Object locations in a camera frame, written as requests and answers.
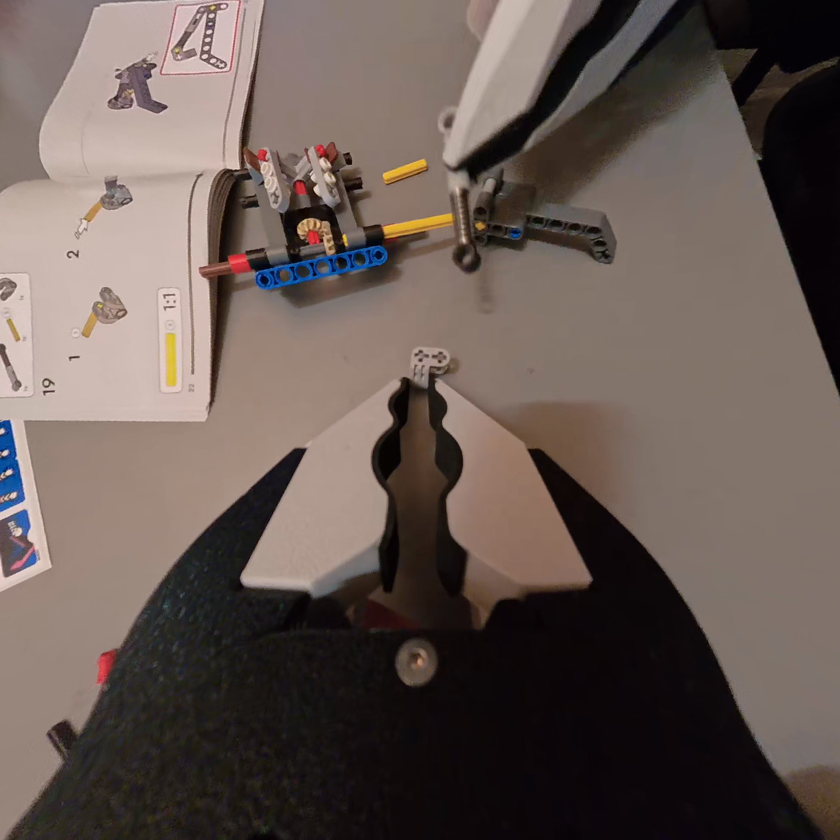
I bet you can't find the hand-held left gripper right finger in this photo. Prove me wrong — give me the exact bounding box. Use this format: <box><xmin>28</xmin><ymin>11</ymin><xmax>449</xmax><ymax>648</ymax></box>
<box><xmin>427</xmin><ymin>378</ymin><xmax>594</xmax><ymax>599</ymax></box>

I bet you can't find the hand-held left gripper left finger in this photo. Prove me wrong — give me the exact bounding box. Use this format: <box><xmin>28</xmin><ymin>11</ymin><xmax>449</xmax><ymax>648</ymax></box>
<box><xmin>239</xmin><ymin>377</ymin><xmax>413</xmax><ymax>598</ymax></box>

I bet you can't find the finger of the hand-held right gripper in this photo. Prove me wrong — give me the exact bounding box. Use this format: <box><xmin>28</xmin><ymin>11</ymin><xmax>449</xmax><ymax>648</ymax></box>
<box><xmin>441</xmin><ymin>0</ymin><xmax>618</xmax><ymax>172</ymax></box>
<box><xmin>469</xmin><ymin>0</ymin><xmax>700</xmax><ymax>173</ymax></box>

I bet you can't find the grey lego shock absorber assembly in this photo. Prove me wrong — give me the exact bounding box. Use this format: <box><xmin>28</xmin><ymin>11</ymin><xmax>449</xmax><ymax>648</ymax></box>
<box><xmin>449</xmin><ymin>167</ymin><xmax>618</xmax><ymax>274</ymax></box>

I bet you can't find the light grey lego connector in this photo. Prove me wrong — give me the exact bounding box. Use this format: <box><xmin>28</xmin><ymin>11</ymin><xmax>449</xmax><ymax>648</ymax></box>
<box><xmin>409</xmin><ymin>346</ymin><xmax>452</xmax><ymax>389</ymax></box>

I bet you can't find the lego engine assembly blue beam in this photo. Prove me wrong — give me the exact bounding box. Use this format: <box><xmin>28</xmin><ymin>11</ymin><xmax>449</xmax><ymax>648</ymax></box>
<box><xmin>198</xmin><ymin>140</ymin><xmax>455</xmax><ymax>294</ymax></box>

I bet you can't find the lego instruction booklet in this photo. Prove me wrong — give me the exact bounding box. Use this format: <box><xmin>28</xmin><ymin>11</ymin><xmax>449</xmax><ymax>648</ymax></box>
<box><xmin>0</xmin><ymin>0</ymin><xmax>265</xmax><ymax>422</ymax></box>

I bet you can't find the dark cloth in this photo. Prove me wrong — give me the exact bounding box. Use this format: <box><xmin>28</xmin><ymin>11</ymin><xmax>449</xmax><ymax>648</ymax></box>
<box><xmin>702</xmin><ymin>0</ymin><xmax>840</xmax><ymax>398</ymax></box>

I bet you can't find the blue sticker sheet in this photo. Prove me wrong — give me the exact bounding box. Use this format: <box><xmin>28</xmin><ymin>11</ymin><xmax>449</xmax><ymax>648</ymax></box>
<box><xmin>0</xmin><ymin>420</ymin><xmax>53</xmax><ymax>593</ymax></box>

